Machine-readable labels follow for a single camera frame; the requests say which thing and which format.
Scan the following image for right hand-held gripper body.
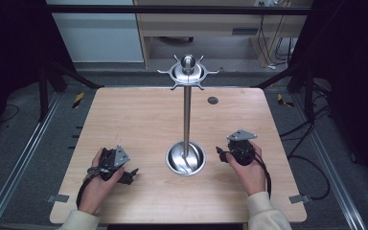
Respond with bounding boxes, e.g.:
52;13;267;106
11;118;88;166
225;128;259;167

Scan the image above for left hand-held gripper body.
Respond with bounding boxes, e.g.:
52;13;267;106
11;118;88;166
90;145;132;182

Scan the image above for person's right hand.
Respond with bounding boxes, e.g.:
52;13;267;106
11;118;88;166
225;141;267;196

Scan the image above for person's left hand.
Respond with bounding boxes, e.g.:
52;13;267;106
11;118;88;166
78;148;126;216

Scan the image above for steel hook stand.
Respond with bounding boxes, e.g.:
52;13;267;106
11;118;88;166
156;54;220;177

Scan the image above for yellow black striped tape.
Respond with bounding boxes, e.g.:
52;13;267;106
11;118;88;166
72;92;86;109
276;93;295;108

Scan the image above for black metal stand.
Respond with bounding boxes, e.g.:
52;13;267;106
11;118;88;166
252;60;317;123
37;61;104;123

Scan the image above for wooden desk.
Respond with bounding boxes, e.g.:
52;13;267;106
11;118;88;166
133;0;314;69

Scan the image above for white cabinet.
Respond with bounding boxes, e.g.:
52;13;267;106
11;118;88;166
45;0;145;63

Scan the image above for dark curtain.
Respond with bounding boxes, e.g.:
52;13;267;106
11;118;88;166
288;0;368;193
0;0;78;151

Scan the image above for right hand-held gripper cable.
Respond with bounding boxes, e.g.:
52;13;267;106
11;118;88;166
252;150;273;199

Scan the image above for hand-held gripper cable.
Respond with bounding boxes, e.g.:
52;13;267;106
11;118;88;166
252;150;273;199
75;166;101;210

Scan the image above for left hand-held gripper cable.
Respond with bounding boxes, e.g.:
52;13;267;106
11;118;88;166
75;166;101;210

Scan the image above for grey table bracket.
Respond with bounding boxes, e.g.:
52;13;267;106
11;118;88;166
288;194;311;205
46;194;71;204

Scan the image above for black floor cable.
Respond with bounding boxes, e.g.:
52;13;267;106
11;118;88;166
279;104;332;201

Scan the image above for aluminium floor rail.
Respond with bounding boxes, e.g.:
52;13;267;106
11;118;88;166
0;92;62;230
291;95;368;230

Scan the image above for hanging black cables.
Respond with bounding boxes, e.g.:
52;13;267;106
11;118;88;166
258;2;296;70

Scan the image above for black frame bar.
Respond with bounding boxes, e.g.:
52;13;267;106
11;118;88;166
44;4;312;16

